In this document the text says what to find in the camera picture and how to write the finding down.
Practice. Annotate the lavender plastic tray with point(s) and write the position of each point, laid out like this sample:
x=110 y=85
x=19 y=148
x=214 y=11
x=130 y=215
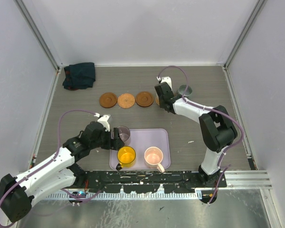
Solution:
x=141 y=139

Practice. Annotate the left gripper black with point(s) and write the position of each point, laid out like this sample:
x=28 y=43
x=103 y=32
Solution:
x=118 y=142

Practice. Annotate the dark blue folded cloth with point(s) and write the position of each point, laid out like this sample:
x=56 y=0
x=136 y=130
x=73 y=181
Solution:
x=79 y=76

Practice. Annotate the wooden coaster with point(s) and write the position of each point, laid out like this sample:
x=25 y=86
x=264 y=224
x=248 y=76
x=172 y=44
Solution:
x=108 y=100
x=144 y=99

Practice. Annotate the aluminium frame rail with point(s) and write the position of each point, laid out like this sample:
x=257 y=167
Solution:
x=242 y=180

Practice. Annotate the yellow mug black handle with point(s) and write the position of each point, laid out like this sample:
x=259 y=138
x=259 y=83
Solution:
x=126 y=158

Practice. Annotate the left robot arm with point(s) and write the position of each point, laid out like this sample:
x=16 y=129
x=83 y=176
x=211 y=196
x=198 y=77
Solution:
x=19 y=194

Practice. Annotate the woven rattan coaster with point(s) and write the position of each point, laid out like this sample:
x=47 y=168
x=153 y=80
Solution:
x=126 y=100
x=157 y=101

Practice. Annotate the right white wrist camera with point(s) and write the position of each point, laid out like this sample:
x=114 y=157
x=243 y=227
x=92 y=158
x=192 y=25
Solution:
x=166 y=79

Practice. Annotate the pink mug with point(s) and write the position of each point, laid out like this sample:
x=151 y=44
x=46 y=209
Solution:
x=153 y=157

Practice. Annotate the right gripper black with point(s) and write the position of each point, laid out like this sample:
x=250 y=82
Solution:
x=160 y=104

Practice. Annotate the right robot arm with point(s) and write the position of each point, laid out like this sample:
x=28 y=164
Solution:
x=217 y=129

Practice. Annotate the purple mug black handle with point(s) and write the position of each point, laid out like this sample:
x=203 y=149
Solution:
x=124 y=134

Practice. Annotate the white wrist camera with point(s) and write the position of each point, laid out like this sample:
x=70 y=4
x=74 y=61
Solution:
x=166 y=79
x=105 y=120

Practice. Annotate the white slotted cable duct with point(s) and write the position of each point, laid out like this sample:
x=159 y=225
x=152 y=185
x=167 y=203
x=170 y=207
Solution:
x=159 y=195

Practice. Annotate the grey-green mug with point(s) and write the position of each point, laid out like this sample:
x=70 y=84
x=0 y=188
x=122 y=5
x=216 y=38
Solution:
x=185 y=90

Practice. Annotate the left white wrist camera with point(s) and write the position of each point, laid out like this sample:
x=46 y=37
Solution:
x=105 y=120

